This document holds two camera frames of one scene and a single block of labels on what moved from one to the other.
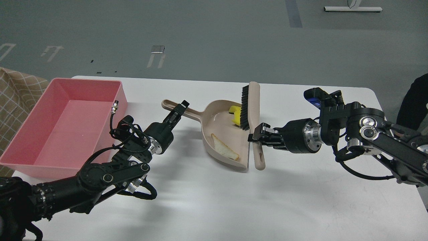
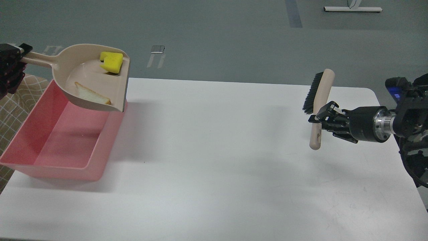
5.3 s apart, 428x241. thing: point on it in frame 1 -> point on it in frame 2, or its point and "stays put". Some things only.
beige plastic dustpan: [215, 119] -> [81, 63]
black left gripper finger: [184, 105] -> [26, 48]
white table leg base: [354, 6] stays put
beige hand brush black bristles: [250, 96] -> [317, 97]
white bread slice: [223, 149] -> [85, 92]
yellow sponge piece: [236, 110] -> [112, 61]
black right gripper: [303, 136] -> [371, 123]
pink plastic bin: [74, 121] stays put
